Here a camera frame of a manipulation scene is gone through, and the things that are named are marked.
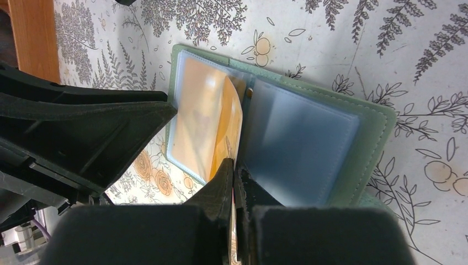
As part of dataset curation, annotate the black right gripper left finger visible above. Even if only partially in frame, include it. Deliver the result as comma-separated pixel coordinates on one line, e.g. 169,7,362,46
40,158,234,264

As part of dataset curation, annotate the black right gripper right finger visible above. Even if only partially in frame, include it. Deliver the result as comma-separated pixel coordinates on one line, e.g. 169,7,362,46
233,167,414,264

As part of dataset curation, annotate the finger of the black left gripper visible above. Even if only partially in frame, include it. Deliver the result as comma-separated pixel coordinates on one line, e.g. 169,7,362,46
1,64,177,205

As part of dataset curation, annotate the orange compartment tray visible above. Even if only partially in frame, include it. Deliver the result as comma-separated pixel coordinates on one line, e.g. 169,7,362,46
1,0,61,83

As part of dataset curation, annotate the gold credit card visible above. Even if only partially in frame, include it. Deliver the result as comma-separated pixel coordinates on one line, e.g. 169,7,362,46
208,76,243,181
167,56,227,181

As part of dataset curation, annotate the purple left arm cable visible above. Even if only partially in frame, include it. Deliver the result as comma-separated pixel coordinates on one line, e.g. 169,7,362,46
31,219,52,242

